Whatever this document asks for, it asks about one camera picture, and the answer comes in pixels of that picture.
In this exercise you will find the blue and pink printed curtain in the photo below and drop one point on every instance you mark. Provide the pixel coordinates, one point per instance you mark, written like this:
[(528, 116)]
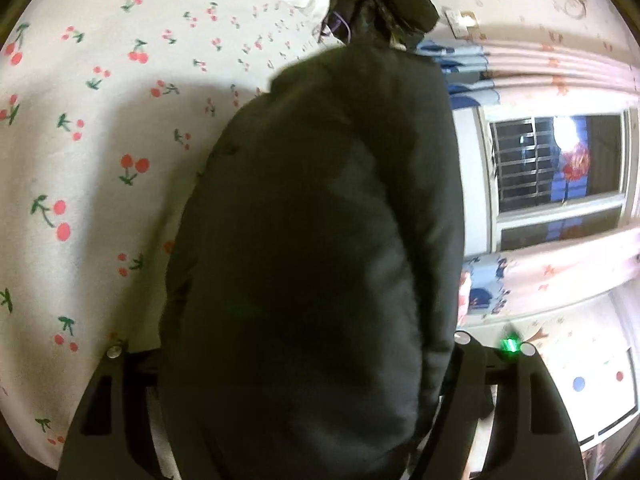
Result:
[(550, 70), (550, 270)]

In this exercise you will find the cherry print bed sheet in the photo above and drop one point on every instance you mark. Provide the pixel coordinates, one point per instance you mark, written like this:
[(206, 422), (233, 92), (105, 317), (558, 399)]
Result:
[(100, 110)]

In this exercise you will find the black puffer jacket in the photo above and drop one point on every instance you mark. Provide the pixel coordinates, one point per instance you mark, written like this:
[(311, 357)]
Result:
[(310, 260)]

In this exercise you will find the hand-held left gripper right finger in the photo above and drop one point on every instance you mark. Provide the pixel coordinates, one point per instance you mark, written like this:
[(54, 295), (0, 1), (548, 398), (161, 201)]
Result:
[(465, 375)]

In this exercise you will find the barred window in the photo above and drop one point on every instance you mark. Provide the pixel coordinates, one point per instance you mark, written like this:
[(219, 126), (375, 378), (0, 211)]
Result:
[(550, 170)]

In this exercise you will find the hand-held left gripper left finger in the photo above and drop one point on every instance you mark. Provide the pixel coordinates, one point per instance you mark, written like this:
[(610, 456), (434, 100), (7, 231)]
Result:
[(125, 390)]

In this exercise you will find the white wall socket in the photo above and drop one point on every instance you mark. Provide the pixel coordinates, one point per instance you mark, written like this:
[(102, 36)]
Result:
[(462, 21)]

